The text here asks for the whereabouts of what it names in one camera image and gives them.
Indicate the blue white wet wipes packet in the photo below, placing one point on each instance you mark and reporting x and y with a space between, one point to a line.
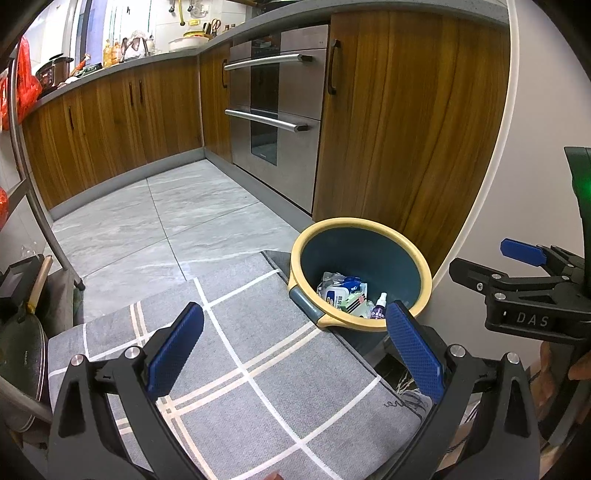
337 297

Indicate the green tray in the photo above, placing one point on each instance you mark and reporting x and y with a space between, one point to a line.
90 69

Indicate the clear plastic bag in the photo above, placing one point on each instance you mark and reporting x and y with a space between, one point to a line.
330 278

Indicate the person's right hand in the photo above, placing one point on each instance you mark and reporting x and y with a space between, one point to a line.
581 368

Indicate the steel shelf rack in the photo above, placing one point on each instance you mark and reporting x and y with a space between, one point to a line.
41 221

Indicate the yellow oil bottles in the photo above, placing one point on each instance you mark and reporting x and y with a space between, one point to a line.
113 54

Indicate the scissors in holder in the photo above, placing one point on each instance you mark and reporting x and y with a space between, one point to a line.
212 26

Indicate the grey kitchen countertop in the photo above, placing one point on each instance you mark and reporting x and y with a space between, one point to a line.
152 59

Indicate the stainless built-in oven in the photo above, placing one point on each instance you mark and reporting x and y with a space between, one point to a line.
295 161

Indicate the large wooden cabinet door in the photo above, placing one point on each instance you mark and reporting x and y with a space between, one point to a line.
406 129

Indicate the narrow wooden cabinet door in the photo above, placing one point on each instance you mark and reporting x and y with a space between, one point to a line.
214 101

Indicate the purple spray bottle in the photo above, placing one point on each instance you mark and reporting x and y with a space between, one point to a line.
379 310

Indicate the black square box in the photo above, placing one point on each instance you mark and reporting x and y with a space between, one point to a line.
18 281

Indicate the steel kettle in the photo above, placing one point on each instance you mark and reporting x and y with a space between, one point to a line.
138 45

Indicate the yellow-rimmed blue bin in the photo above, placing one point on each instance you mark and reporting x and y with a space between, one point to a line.
369 258

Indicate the green white striped packet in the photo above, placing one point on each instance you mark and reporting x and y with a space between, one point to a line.
360 305

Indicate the white pot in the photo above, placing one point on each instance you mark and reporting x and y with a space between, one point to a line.
187 44

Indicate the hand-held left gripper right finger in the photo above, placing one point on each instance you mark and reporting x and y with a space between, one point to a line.
413 353

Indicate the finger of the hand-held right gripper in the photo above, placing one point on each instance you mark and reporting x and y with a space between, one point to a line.
466 270
521 251

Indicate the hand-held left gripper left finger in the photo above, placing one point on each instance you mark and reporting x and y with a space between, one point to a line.
175 350

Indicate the dark rice cooker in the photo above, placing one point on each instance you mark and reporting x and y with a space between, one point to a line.
54 71

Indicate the wooden cabinet run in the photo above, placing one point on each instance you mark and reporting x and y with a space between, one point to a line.
115 129

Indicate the grey checked mat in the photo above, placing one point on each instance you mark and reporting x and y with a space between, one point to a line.
258 406

